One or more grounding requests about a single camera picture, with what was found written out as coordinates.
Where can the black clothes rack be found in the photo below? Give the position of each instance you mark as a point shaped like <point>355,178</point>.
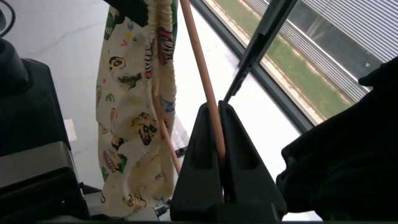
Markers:
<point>261,40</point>

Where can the pink clothes hanger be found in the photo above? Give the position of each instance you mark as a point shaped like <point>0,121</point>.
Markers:
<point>202,68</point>

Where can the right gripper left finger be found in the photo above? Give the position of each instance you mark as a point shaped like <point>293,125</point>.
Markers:
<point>192,193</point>

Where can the black garment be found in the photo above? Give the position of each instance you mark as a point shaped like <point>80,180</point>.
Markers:
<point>348,155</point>

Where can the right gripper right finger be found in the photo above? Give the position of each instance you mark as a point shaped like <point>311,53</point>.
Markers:
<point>258,193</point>

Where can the cream printed garment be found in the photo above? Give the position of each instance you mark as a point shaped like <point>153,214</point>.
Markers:
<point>130,124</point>

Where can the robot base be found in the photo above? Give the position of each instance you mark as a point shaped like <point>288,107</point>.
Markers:
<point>31,124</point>

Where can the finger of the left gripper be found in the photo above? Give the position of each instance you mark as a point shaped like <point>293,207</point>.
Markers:
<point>133,11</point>

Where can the window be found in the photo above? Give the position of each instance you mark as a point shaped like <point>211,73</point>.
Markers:
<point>326,46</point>

